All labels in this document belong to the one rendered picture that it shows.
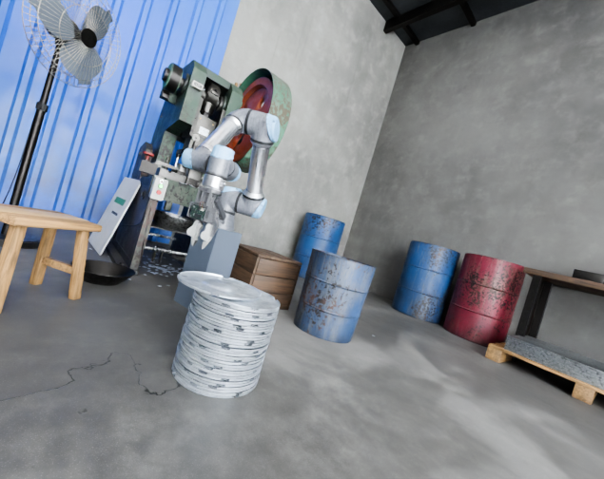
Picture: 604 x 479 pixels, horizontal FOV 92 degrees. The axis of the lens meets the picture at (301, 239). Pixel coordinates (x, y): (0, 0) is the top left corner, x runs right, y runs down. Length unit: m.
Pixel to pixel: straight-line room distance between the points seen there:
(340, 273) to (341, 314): 0.24
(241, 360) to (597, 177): 3.95
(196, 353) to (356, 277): 1.02
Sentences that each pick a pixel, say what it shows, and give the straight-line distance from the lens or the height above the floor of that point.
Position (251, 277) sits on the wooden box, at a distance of 1.88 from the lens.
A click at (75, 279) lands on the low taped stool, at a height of 0.09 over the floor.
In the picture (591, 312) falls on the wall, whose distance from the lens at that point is 4.02.
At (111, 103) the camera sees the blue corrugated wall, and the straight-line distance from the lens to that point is 3.52.
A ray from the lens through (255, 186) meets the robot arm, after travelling 1.55.
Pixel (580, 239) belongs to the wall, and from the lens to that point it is 4.11.
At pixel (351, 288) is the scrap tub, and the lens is 1.71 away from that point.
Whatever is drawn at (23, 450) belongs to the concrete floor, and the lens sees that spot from 0.85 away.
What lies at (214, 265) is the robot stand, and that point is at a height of 0.25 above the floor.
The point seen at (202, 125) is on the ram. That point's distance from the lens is 2.41.
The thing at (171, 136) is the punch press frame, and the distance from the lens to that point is 2.60.
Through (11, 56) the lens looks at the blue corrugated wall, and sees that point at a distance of 3.54.
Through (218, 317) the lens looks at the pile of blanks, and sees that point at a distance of 0.92.
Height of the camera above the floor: 0.53
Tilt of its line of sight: 1 degrees down
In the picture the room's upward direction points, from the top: 17 degrees clockwise
